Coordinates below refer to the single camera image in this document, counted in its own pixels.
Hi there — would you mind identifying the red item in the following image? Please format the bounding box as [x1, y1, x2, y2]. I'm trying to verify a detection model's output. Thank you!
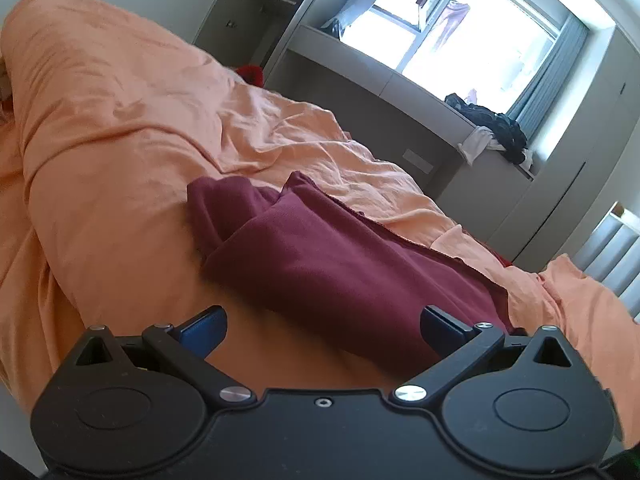
[234, 63, 267, 87]

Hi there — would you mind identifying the tall grey closet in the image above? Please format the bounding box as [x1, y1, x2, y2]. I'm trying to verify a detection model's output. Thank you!
[482, 25, 640, 273]

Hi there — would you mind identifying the window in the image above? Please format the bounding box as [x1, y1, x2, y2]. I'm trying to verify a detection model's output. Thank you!
[345, 0, 596, 121]

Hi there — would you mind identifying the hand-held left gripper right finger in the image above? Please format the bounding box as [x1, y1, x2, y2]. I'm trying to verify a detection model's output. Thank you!
[392, 305, 576, 406]

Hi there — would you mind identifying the wide grey-blue curtain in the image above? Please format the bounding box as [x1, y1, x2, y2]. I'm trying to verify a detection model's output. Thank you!
[505, 14, 588, 137]

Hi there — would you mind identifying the purple hanging garment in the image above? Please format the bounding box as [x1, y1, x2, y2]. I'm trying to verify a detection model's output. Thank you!
[433, 0, 472, 52]

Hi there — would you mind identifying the maroon long-sleeved shirt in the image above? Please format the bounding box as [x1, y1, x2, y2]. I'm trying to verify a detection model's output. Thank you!
[186, 171, 516, 376]

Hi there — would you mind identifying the narrow grey-blue curtain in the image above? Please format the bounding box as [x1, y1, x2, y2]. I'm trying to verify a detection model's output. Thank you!
[324, 0, 401, 41]

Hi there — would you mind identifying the open grey wardrobe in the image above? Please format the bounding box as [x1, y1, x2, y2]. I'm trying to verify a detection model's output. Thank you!
[194, 0, 331, 78]

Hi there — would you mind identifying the small dark item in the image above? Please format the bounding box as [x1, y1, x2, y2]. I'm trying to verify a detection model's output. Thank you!
[321, 16, 347, 40]

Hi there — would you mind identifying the pile of dark clothes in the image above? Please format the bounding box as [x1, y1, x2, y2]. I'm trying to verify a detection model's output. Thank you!
[444, 92, 532, 166]

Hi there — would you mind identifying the grey window bench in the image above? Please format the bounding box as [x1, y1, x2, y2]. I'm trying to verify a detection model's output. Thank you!
[262, 25, 536, 221]

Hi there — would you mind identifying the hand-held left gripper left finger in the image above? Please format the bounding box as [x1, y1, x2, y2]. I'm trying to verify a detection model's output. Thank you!
[70, 305, 257, 406]

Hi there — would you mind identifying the orange duvet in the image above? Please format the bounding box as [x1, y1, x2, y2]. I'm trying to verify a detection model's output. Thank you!
[0, 0, 640, 441]

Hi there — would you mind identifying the white garment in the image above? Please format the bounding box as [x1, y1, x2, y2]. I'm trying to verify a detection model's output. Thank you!
[457, 126, 503, 166]

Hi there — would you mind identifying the white wall socket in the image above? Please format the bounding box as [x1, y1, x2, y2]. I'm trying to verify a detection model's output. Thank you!
[402, 148, 434, 174]

